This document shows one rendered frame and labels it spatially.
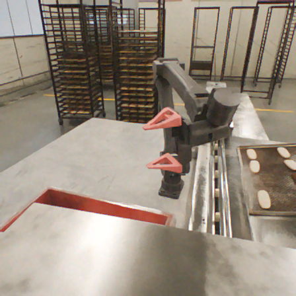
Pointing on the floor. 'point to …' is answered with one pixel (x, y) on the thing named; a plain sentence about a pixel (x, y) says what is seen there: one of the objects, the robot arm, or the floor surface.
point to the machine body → (247, 120)
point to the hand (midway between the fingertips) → (148, 147)
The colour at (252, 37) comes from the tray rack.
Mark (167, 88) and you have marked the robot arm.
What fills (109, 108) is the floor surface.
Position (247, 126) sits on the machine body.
